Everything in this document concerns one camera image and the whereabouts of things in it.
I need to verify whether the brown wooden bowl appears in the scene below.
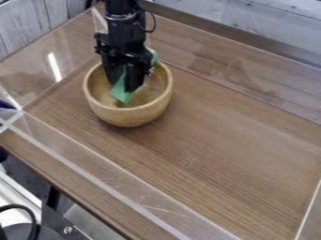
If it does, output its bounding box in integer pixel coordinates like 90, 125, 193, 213
82, 61, 172, 128

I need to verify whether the green rectangular block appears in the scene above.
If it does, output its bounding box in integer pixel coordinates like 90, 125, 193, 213
106, 45, 157, 104

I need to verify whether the clear acrylic corner bracket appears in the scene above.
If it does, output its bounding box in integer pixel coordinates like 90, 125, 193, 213
89, 7, 108, 34

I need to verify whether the black metal bracket with screw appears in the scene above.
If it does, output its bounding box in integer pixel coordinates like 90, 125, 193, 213
37, 204, 92, 240

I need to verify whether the black cable loop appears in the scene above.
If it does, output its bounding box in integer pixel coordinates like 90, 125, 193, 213
0, 203, 40, 240

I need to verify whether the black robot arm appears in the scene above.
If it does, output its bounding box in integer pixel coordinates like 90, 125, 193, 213
93, 0, 153, 93

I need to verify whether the black table leg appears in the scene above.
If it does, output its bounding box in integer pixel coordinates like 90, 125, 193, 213
46, 187, 60, 210

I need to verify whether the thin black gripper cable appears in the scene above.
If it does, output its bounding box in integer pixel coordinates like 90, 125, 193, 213
134, 8, 157, 34

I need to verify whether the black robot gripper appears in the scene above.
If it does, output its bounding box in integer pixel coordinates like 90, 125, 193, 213
93, 13, 153, 93

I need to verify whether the clear acrylic tray wall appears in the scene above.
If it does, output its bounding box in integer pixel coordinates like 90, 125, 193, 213
0, 91, 240, 240

